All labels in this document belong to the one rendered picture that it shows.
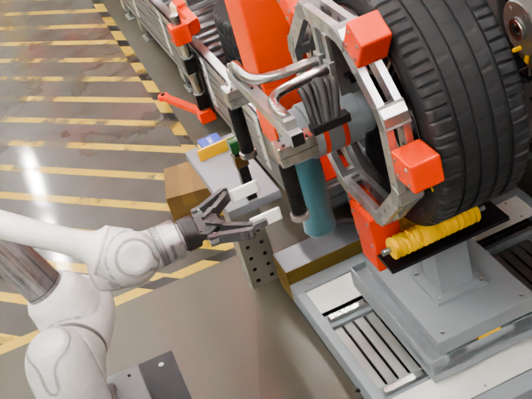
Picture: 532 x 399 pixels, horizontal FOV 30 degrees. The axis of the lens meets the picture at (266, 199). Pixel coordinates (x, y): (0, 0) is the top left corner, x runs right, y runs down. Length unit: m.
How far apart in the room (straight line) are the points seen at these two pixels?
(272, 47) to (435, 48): 0.78
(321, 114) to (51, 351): 0.80
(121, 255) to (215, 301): 1.42
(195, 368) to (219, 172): 0.61
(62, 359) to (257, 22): 1.08
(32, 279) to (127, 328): 0.99
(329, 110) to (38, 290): 0.82
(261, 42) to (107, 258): 1.04
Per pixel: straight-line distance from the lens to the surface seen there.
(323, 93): 2.14
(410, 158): 2.12
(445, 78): 2.14
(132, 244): 1.93
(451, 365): 2.71
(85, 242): 1.99
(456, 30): 2.17
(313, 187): 2.54
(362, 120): 2.34
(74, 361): 2.30
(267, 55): 2.82
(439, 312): 2.72
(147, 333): 3.31
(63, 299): 2.43
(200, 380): 3.07
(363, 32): 2.09
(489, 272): 2.82
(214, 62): 3.93
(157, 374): 2.68
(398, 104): 2.14
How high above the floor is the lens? 2.03
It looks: 33 degrees down
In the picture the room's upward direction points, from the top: 17 degrees counter-clockwise
